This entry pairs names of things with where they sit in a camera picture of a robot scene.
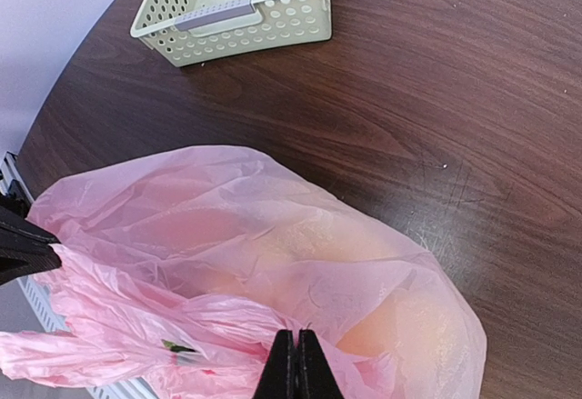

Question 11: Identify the pink plastic bag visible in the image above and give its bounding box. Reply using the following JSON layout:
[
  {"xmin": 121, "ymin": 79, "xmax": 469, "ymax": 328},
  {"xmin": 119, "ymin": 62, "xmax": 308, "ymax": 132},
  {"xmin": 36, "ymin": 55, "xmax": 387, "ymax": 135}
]
[{"xmin": 1, "ymin": 145, "xmax": 487, "ymax": 398}]

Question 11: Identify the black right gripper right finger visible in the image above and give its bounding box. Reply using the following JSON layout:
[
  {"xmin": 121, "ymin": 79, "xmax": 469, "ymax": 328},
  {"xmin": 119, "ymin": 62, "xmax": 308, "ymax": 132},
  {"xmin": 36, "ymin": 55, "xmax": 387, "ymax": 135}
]
[{"xmin": 295, "ymin": 329, "xmax": 342, "ymax": 399}]

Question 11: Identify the orange fruit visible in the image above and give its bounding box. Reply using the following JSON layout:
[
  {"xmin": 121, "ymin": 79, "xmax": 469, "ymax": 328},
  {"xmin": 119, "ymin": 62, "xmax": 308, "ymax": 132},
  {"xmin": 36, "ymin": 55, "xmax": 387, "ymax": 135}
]
[{"xmin": 337, "ymin": 289, "xmax": 463, "ymax": 357}]

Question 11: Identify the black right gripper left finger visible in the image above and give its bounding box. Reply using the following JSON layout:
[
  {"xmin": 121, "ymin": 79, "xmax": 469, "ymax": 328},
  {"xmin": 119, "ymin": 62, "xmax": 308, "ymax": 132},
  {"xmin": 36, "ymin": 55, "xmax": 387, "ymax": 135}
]
[{"xmin": 256, "ymin": 330, "xmax": 296, "ymax": 399}]

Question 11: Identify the green perforated plastic basket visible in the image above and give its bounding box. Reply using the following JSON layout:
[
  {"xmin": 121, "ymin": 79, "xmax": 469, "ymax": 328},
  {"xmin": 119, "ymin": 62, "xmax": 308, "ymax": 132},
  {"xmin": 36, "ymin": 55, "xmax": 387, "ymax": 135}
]
[{"xmin": 130, "ymin": 0, "xmax": 332, "ymax": 67}]

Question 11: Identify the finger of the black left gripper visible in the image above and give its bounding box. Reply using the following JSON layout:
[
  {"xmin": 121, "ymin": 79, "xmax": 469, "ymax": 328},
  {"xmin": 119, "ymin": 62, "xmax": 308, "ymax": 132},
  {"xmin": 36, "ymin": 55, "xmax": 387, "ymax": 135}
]
[
  {"xmin": 1, "ymin": 244, "xmax": 62, "ymax": 285},
  {"xmin": 1, "ymin": 180, "xmax": 59, "ymax": 244}
]

